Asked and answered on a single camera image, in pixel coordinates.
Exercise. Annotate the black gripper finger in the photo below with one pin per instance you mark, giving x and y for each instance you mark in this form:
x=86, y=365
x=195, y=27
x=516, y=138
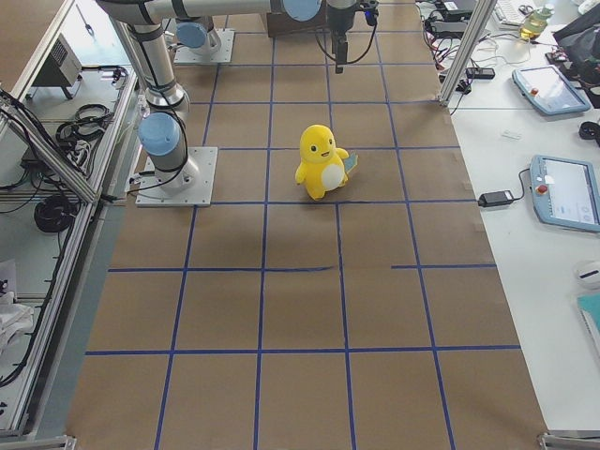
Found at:
x=338, y=53
x=343, y=51

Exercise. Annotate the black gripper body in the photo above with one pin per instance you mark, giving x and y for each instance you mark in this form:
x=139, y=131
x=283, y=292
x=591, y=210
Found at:
x=338, y=19

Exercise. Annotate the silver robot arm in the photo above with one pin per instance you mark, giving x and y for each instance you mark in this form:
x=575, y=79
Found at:
x=143, y=21
x=198, y=34

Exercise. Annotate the yellow plush dinosaur toy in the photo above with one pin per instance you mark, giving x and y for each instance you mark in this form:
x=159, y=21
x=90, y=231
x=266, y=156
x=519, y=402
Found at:
x=323, y=166

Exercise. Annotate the yellow liquid bottle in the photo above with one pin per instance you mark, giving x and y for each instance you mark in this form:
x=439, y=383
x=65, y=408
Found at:
x=536, y=22

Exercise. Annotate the blue teach pendant far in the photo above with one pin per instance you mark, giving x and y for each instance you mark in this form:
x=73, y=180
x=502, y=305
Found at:
x=548, y=90

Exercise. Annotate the blue teach pendant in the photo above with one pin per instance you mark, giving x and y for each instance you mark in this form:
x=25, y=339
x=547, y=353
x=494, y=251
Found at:
x=548, y=90
x=565, y=193

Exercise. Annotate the black power adapter brick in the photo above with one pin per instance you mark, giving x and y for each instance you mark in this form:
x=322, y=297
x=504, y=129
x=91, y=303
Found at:
x=495, y=198

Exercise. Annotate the blue teach pendant near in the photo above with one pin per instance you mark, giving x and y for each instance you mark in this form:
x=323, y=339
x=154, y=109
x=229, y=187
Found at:
x=565, y=193

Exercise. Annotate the grey control box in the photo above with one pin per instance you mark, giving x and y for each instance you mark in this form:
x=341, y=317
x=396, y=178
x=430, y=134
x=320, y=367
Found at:
x=61, y=69

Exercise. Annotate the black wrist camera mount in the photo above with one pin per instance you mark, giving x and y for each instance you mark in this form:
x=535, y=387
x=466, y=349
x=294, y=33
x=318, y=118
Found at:
x=370, y=9

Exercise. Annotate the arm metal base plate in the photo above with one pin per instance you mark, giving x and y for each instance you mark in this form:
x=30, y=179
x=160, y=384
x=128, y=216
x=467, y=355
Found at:
x=192, y=186
x=186, y=57

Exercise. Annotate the aluminium frame post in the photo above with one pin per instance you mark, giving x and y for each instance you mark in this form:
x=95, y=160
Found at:
x=474, y=30

